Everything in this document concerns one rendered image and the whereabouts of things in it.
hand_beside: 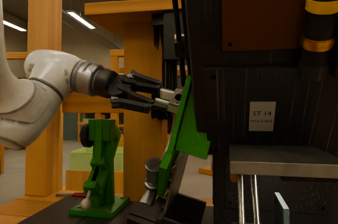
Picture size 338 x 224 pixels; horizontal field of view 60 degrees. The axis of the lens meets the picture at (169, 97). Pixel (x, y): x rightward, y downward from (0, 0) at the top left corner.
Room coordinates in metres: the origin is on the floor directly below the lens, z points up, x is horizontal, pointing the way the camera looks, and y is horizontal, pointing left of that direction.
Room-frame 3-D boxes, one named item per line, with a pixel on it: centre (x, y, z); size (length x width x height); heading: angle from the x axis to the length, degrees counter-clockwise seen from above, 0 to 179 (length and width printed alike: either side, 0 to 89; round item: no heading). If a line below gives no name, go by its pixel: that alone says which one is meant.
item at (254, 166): (0.59, -0.20, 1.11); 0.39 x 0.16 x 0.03; 169
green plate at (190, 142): (0.66, -0.06, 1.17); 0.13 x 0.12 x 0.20; 79
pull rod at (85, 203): (0.82, 0.22, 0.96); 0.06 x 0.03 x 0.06; 169
